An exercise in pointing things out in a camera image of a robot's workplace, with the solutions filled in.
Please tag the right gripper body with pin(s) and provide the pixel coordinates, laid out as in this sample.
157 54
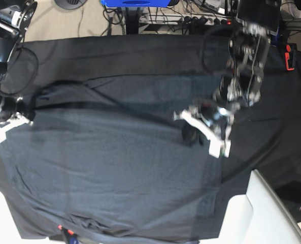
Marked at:
9 107

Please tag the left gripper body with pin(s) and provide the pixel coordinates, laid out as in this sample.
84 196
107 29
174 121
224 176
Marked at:
216 114

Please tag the dark grey T-shirt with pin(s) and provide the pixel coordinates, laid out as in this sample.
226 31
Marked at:
106 159

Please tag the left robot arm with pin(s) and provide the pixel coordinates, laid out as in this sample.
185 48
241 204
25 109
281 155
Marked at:
252 25

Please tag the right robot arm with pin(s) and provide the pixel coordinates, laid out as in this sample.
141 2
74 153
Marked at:
15 19

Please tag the black table cloth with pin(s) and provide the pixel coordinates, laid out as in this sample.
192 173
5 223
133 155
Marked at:
266 137

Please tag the white chair right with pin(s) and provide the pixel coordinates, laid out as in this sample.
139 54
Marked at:
258 216

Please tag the white chair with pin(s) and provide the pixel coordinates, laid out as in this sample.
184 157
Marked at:
258 216
8 229

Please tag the red black clamp right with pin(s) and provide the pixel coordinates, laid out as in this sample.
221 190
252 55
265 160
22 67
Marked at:
290 56

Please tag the white chair left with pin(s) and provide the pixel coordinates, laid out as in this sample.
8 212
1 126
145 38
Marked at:
8 229

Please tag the white power strip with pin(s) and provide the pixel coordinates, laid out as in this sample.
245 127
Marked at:
174 19

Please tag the grey round floor base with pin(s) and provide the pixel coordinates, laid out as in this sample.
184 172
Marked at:
70 4

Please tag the red blue clamp bottom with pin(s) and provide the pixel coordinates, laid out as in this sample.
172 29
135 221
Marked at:
69 236

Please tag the black table leg stand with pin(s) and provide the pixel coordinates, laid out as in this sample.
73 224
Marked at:
132 16

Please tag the blue plastic box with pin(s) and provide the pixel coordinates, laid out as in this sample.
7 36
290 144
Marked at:
135 3

